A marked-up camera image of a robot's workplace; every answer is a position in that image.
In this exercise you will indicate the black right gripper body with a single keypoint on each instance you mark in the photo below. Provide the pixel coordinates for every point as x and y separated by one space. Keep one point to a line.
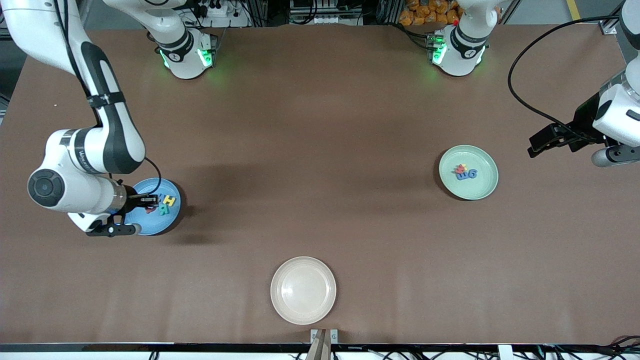
131 196

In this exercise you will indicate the small white power strip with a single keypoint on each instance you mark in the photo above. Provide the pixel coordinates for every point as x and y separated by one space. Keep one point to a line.
325 20

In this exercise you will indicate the orange snack bag pile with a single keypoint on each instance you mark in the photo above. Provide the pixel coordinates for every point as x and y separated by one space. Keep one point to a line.
415 15

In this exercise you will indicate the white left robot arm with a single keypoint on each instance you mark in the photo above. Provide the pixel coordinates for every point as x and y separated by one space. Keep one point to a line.
460 50

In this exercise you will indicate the blue foam letter g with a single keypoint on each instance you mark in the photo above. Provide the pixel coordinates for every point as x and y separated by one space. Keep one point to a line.
473 175

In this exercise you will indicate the yellow foam uppercase H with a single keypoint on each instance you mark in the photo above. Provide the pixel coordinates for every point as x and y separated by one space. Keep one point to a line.
169 201

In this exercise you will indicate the blue foam lowercase m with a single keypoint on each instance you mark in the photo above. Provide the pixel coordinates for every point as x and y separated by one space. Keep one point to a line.
462 176

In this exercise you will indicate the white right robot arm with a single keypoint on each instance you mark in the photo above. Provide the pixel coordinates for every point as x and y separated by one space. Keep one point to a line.
75 195

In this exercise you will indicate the red foam letter Q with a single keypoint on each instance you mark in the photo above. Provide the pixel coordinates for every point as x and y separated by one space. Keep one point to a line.
150 210

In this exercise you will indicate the beige plate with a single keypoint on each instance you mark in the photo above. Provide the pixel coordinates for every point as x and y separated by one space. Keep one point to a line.
303 290

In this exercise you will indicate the aluminium frame corner post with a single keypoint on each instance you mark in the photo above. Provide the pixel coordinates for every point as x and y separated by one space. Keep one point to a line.
609 28

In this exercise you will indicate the green foam letter R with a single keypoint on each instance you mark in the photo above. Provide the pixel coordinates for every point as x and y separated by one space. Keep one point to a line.
165 210

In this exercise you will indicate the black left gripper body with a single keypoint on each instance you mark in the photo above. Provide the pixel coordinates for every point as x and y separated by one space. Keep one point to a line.
581 123

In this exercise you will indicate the beige mounting post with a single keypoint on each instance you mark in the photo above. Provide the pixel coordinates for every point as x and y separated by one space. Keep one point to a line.
320 350

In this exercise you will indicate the large white power strip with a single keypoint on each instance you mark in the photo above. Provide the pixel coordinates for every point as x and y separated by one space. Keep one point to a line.
235 20

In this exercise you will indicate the green plate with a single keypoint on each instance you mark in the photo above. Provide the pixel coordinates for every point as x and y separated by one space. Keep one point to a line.
482 187

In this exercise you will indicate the red foam lowercase w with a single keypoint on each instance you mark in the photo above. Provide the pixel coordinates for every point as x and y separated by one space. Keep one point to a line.
459 169

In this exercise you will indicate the metal table edge bracket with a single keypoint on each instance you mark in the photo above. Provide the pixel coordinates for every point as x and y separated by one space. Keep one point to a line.
314 334

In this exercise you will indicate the blue plate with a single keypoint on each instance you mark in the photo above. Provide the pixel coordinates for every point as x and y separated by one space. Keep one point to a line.
155 225

